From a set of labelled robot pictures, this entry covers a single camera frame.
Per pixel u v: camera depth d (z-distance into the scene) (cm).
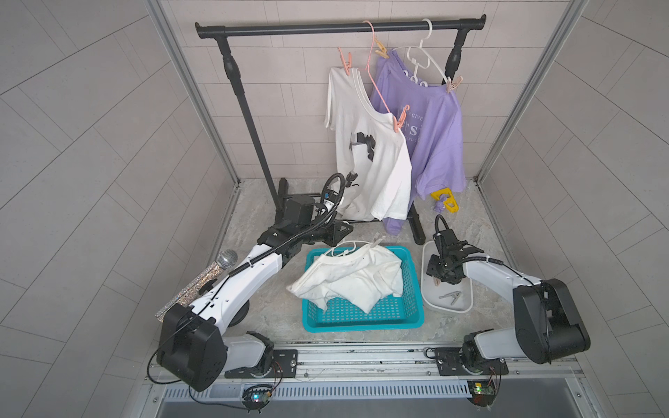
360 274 81
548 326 42
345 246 72
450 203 108
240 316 79
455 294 83
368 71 84
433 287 85
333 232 64
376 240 78
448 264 67
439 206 104
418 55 62
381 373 71
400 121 61
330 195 66
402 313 80
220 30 55
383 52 72
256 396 64
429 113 66
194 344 38
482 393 68
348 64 71
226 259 65
